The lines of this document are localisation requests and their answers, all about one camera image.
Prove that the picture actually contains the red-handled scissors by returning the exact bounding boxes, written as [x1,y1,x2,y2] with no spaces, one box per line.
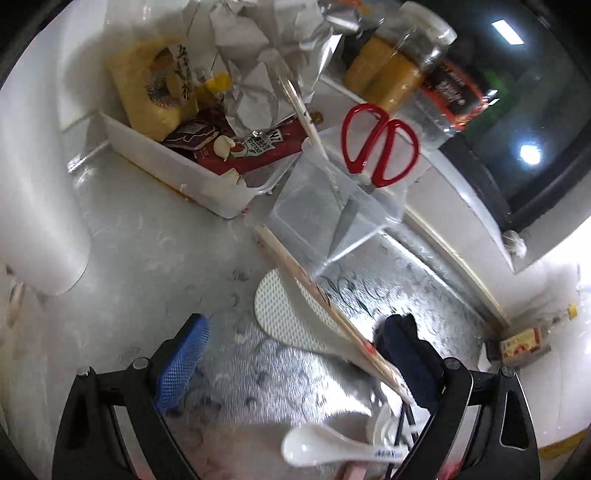
[342,104,421,195]

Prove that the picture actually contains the yellow food packet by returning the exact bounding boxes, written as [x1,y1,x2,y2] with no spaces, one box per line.
[108,39,199,141]

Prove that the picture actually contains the white dimpled rice paddle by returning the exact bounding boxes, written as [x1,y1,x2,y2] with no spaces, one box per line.
[254,269,384,370]

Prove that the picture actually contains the packaged printed chopsticks pair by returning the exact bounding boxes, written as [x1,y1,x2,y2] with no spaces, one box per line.
[255,224,414,404]

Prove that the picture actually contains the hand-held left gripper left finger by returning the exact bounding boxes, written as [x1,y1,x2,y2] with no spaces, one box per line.
[52,314,211,480]

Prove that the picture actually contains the garlic clove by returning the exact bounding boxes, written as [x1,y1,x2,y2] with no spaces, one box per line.
[213,135,236,161]

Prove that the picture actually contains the red ketchup packet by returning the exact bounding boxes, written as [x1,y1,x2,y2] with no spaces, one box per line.
[194,115,308,174]

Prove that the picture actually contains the white plastic tray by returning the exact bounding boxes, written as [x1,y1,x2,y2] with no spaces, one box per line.
[99,111,305,220]

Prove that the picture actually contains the white-handled knife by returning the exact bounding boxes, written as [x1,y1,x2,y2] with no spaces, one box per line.
[278,78,365,261]

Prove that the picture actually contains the jar with yellow contents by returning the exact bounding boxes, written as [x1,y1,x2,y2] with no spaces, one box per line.
[342,2,458,116]

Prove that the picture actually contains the clear bottle dark label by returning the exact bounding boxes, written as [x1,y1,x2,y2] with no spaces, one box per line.
[406,55,492,151]

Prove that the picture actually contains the dark brown sauce packet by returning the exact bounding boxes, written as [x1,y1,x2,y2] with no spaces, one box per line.
[164,120,220,151]

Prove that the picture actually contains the white cylindrical container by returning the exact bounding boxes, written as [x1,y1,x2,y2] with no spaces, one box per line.
[0,88,90,296]

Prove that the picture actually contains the clear plastic container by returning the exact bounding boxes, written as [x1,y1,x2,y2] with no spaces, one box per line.
[270,127,407,273]

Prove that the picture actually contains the white ceramic soup spoon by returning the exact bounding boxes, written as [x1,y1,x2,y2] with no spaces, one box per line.
[281,424,409,468]

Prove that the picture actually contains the vinegar bottle yellow cap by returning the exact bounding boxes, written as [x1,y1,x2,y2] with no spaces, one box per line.
[499,304,580,365]

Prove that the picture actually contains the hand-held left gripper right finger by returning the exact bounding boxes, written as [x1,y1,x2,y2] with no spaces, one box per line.
[375,315,542,480]

